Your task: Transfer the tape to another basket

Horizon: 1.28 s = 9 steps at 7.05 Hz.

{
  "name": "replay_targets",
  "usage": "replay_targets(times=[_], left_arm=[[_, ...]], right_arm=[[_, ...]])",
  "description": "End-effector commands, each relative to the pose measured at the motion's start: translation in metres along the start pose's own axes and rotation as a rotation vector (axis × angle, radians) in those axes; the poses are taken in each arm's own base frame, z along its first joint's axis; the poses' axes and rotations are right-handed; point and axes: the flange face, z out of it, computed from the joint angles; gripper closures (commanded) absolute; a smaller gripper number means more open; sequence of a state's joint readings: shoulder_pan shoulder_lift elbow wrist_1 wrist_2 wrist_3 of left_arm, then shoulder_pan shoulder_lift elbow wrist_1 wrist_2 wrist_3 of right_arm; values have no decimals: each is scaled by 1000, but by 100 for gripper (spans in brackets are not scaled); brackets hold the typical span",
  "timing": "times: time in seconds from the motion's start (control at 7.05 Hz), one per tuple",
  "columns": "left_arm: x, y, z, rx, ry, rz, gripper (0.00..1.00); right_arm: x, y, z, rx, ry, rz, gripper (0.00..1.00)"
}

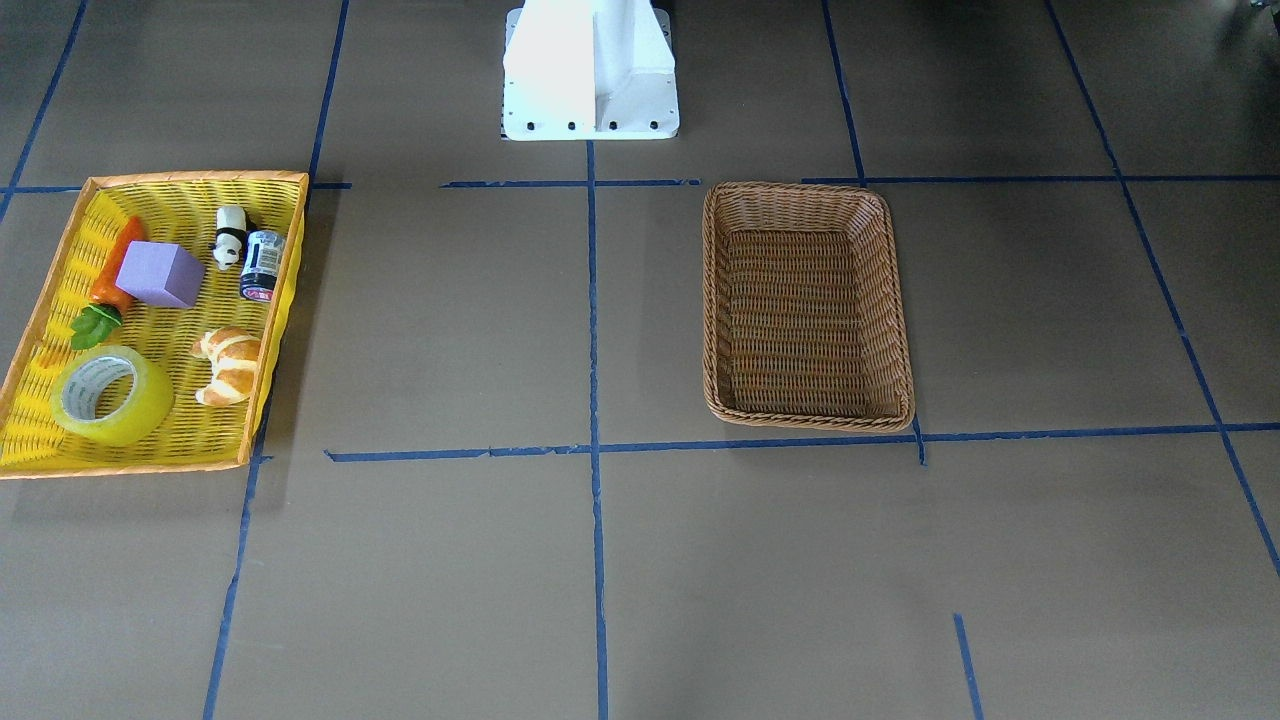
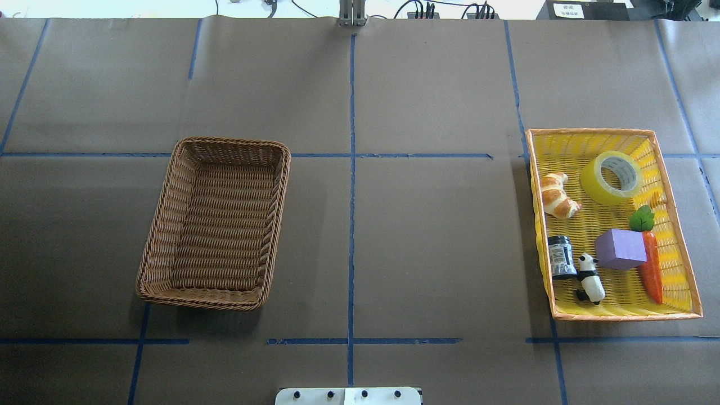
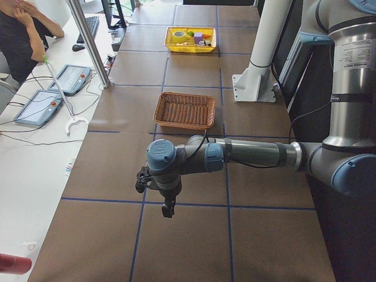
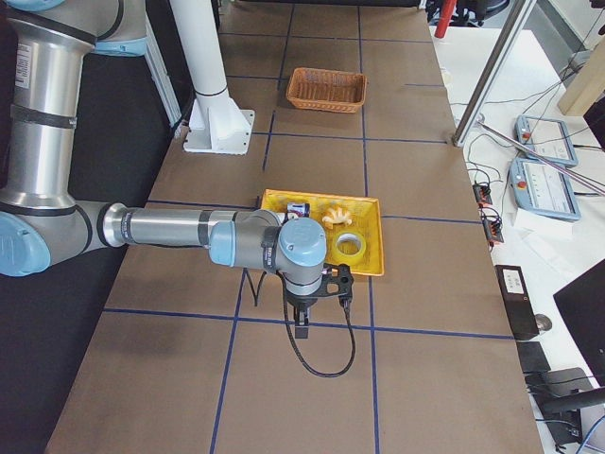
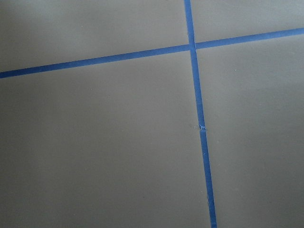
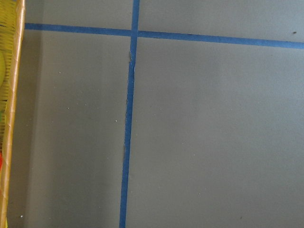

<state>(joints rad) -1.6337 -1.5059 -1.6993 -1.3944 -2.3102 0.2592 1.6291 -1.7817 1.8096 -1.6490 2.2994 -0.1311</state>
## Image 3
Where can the black computer mouse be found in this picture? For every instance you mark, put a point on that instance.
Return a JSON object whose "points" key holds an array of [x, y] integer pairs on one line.
{"points": [[77, 47]]}

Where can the near teach pendant tablet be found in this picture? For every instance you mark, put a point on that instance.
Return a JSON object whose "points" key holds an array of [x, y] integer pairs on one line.
{"points": [[40, 108]]}

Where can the black keyboard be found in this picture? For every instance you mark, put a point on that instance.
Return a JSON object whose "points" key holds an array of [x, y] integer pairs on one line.
{"points": [[93, 24]]}

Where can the aluminium frame post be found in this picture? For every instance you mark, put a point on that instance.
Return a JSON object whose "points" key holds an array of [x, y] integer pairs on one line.
{"points": [[79, 18]]}

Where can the teach pendant tablet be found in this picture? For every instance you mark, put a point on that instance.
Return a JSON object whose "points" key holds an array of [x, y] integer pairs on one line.
{"points": [[40, 108], [72, 78]]}

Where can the yellow plastic basket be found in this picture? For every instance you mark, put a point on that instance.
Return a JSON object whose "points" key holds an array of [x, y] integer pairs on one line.
{"points": [[193, 48]]}

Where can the brown wicker basket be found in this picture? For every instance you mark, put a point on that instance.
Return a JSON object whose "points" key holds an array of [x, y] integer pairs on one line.
{"points": [[186, 111]]}

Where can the black monitor stand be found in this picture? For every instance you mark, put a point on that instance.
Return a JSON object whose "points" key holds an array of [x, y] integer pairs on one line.
{"points": [[114, 14]]}

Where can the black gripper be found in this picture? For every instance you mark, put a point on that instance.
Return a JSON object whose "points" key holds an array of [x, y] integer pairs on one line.
{"points": [[169, 195]]}

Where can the purple cube block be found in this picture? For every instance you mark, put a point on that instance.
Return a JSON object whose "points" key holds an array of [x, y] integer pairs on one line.
{"points": [[198, 37]]}

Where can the white reacher grabber stick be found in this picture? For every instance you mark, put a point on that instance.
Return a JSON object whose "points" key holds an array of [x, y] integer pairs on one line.
{"points": [[73, 119]]}

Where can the red cylinder object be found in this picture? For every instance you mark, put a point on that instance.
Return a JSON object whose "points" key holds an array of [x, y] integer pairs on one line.
{"points": [[14, 264]]}

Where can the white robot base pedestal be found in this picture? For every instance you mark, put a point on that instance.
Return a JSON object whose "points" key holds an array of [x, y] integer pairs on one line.
{"points": [[255, 84]]}

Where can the person in black shirt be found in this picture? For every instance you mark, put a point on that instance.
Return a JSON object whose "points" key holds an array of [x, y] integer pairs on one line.
{"points": [[24, 29]]}

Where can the yellow tape roll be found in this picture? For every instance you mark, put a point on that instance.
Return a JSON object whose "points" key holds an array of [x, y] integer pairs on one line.
{"points": [[178, 37]]}

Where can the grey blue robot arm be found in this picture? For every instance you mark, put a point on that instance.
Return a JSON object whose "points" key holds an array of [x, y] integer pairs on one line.
{"points": [[344, 160]]}

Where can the far teach pendant tablet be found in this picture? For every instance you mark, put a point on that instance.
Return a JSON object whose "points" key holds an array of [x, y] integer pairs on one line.
{"points": [[72, 78]]}

